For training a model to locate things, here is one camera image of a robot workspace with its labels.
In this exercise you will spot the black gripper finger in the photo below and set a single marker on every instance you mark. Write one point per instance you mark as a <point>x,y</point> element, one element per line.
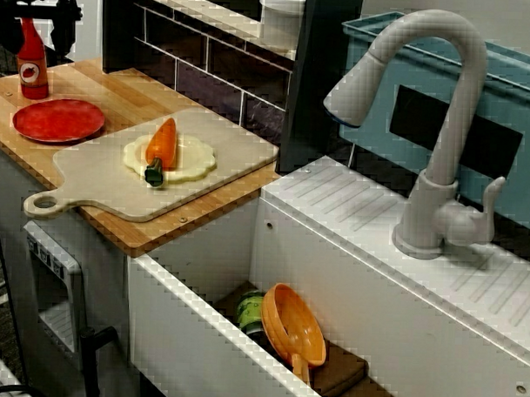
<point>5,28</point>
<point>64,30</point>

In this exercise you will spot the red sauce bottle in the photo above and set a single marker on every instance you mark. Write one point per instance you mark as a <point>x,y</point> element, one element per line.
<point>32,77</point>

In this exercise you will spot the orange toy carrot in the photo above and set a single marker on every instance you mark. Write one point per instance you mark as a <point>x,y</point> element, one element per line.
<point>161,142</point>

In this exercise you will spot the narrow black upright panel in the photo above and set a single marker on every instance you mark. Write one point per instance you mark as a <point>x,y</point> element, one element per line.
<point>118,28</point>

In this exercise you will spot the red round plate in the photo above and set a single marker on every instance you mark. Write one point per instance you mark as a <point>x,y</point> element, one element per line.
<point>58,121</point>

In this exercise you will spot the pale wooden cutting board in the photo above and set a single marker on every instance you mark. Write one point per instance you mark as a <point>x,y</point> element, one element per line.
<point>96,179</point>

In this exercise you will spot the cream scalloped plate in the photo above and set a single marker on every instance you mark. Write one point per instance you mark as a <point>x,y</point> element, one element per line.
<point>196,161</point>

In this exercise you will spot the white toy kitchen cabinet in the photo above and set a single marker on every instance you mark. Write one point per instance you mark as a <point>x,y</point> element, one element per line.
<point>11,224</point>

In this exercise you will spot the white cup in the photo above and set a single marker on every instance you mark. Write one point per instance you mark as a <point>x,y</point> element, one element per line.
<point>280,20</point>

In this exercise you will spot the wide dark upright pillar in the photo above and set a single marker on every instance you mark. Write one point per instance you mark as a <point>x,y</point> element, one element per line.
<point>316,100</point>

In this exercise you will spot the teal plastic bin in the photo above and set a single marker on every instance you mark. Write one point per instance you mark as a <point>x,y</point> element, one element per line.
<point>376,137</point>

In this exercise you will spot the green can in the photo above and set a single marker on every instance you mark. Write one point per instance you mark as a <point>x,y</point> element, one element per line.
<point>249,311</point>

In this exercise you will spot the black rectangular bin label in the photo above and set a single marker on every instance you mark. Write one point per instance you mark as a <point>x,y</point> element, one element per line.
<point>416,116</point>

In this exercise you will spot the orange toy colander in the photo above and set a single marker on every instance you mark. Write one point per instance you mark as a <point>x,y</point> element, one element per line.
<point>287,321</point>

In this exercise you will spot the grey toy faucet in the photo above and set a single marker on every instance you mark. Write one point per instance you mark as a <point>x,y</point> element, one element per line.
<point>434,204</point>

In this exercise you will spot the white toy sink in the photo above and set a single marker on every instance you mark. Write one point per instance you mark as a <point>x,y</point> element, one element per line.
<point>374,298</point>

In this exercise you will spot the brown sink mat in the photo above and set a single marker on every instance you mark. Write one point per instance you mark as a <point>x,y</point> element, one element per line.
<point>341,371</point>

